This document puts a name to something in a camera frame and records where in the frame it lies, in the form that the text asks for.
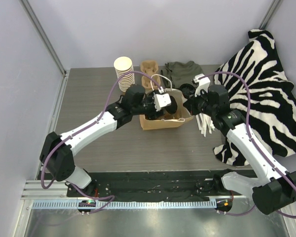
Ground brown paper bag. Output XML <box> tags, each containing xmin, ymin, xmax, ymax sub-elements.
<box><xmin>139</xmin><ymin>74</ymin><xmax>193</xmax><ymax>130</ymax></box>

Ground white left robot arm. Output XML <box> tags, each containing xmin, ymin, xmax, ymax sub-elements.
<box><xmin>39</xmin><ymin>84</ymin><xmax>171</xmax><ymax>197</ymax></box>

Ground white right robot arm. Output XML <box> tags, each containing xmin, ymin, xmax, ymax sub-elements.
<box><xmin>180</xmin><ymin>84</ymin><xmax>296</xmax><ymax>215</ymax></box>

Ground white wrapped straws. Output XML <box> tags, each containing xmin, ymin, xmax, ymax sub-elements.
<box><xmin>195</xmin><ymin>114</ymin><xmax>215</xmax><ymax>137</ymax></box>

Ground stack of black lids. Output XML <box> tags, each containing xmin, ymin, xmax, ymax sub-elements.
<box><xmin>179</xmin><ymin>83</ymin><xmax>195</xmax><ymax>99</ymax></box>

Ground olive green cloth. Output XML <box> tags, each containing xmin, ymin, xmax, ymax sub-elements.
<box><xmin>160</xmin><ymin>61</ymin><xmax>204</xmax><ymax>89</ymax></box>

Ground stack of pulp cup carriers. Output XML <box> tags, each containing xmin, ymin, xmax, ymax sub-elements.
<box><xmin>140</xmin><ymin>60</ymin><xmax>161</xmax><ymax>90</ymax></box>

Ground stack of white paper cups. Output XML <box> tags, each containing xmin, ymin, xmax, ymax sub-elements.
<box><xmin>113</xmin><ymin>56</ymin><xmax>135</xmax><ymax>92</ymax></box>

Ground zebra print blanket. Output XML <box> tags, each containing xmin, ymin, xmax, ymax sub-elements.
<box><xmin>213</xmin><ymin>29</ymin><xmax>296</xmax><ymax>157</ymax></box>

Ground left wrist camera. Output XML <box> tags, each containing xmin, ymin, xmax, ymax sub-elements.
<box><xmin>153</xmin><ymin>88</ymin><xmax>171</xmax><ymax>112</ymax></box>

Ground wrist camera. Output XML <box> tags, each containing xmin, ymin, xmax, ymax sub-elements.
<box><xmin>192</xmin><ymin>74</ymin><xmax>211</xmax><ymax>97</ymax></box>
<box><xmin>153</xmin><ymin>88</ymin><xmax>171</xmax><ymax>112</ymax></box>

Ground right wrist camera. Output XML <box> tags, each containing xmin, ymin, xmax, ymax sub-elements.
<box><xmin>192</xmin><ymin>74</ymin><xmax>211</xmax><ymax>97</ymax></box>

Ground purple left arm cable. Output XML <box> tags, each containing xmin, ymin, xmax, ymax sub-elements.
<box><xmin>40</xmin><ymin>71</ymin><xmax>166</xmax><ymax>215</ymax></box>

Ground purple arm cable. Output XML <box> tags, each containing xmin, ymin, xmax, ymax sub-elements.
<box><xmin>40</xmin><ymin>71</ymin><xmax>166</xmax><ymax>215</ymax></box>
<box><xmin>193</xmin><ymin>71</ymin><xmax>296</xmax><ymax>219</ymax></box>

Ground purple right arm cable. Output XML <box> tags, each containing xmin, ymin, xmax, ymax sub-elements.
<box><xmin>193</xmin><ymin>71</ymin><xmax>296</xmax><ymax>219</ymax></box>

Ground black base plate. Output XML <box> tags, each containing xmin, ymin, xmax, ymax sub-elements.
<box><xmin>64</xmin><ymin>171</ymin><xmax>244</xmax><ymax>202</ymax></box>

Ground white cable duct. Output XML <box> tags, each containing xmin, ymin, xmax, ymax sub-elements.
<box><xmin>32</xmin><ymin>199</ymin><xmax>217</xmax><ymax>210</ymax></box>

